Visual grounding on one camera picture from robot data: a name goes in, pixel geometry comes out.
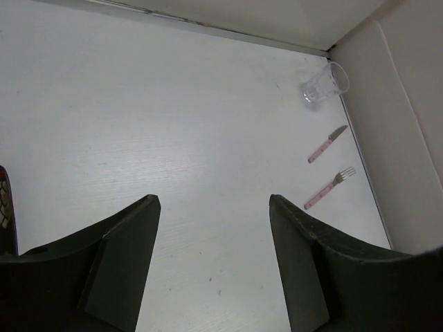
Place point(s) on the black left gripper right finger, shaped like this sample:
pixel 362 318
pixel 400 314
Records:
pixel 335 282

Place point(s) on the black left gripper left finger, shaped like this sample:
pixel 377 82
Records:
pixel 91 280

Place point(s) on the black floral square plate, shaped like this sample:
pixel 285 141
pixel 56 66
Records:
pixel 9 245

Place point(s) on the pink handled fork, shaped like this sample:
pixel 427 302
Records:
pixel 338 179

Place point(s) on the pink handled table knife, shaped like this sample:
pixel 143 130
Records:
pixel 331 138

